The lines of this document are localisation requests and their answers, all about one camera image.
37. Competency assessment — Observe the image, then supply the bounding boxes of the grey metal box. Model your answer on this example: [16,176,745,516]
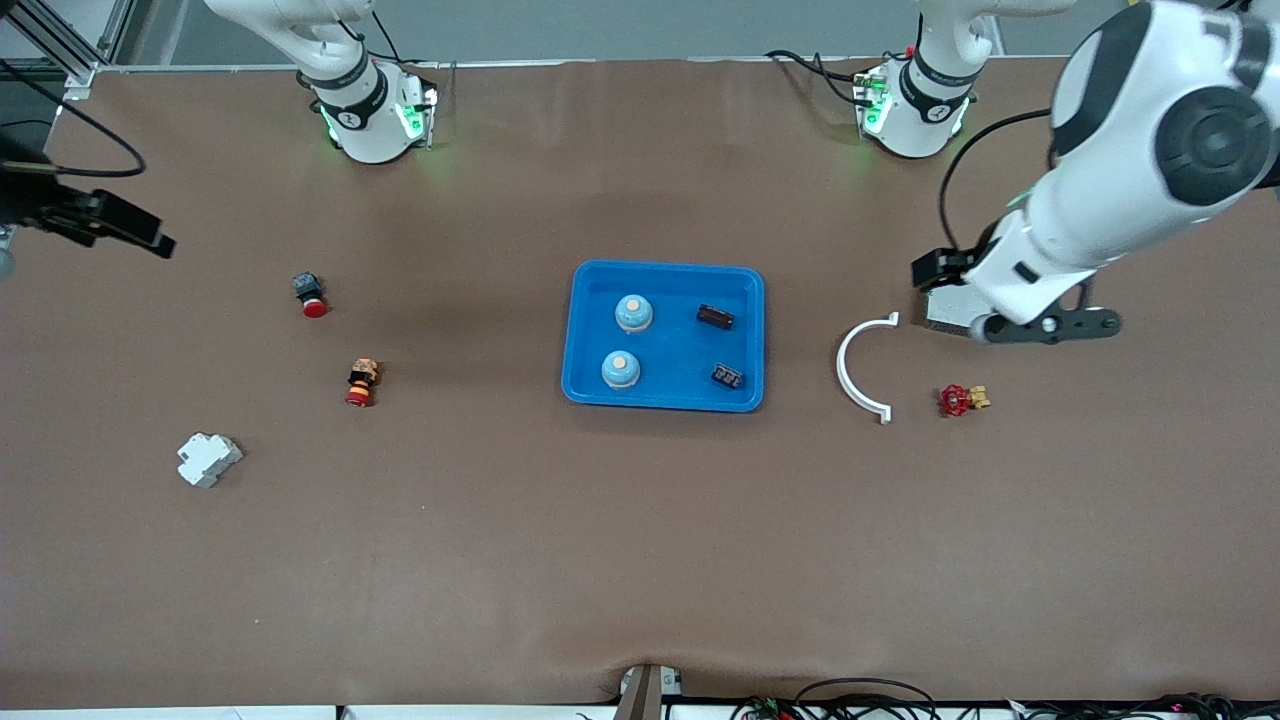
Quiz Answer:
[925,288,991,336]

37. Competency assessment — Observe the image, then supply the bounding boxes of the white curved plastic clamp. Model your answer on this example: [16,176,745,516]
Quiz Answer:
[836,312,900,425]

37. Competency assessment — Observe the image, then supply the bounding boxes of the white circuit breaker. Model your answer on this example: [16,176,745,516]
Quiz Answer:
[177,432,244,489]

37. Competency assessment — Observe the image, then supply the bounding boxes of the blue plastic tray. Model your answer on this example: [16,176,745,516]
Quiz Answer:
[560,260,767,414]

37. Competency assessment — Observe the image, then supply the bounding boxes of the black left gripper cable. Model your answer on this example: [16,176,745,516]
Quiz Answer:
[938,108,1056,253]

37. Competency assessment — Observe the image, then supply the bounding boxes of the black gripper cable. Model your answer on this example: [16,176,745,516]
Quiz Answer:
[0,58,147,179]
[938,108,1056,253]

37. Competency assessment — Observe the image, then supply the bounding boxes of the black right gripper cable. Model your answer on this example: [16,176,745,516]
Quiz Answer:
[0,58,147,179]

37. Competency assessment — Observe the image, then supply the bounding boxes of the aluminium frame post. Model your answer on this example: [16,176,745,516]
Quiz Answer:
[0,0,136,101]

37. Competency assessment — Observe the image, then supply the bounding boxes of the black arm base cable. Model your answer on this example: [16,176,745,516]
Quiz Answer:
[765,48,871,106]
[335,0,403,63]

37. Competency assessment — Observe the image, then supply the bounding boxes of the black cable bundle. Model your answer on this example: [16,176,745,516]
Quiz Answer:
[730,678,1280,720]

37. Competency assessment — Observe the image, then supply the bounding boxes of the grey metal clamp bracket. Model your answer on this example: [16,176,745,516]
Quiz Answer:
[612,663,683,720]

